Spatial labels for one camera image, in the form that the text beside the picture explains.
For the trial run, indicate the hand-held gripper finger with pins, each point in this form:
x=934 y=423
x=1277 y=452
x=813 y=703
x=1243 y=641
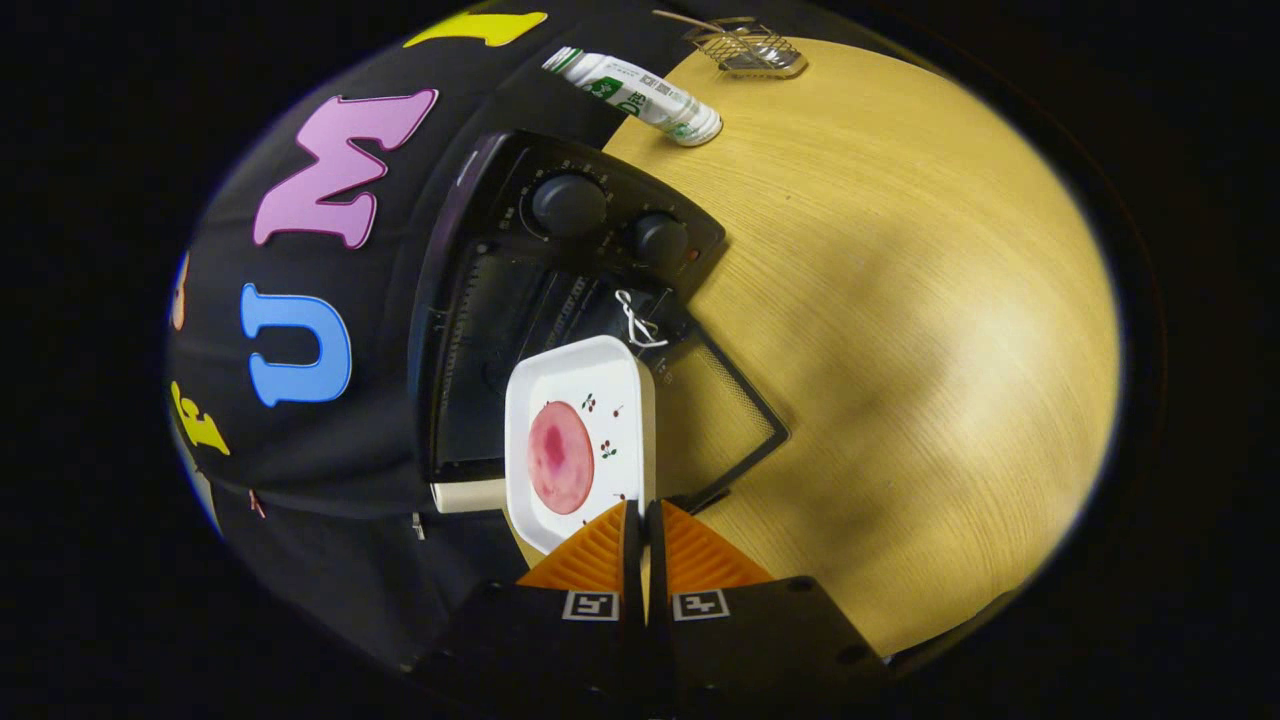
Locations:
x=633 y=560
x=655 y=560

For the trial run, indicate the pink ham slice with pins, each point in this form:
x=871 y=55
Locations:
x=560 y=460

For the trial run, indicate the white square plate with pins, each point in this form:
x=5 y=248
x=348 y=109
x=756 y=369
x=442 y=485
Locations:
x=610 y=380

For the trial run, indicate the black toaster oven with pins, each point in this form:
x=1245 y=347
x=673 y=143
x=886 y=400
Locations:
x=600 y=245

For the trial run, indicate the pink cloth clip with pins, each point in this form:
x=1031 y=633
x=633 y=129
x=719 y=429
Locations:
x=257 y=505

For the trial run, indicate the white green-label bottle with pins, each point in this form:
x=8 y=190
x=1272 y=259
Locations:
x=640 y=95

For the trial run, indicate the thin wooden stick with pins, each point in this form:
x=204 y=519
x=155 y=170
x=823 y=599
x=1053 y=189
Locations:
x=680 y=18

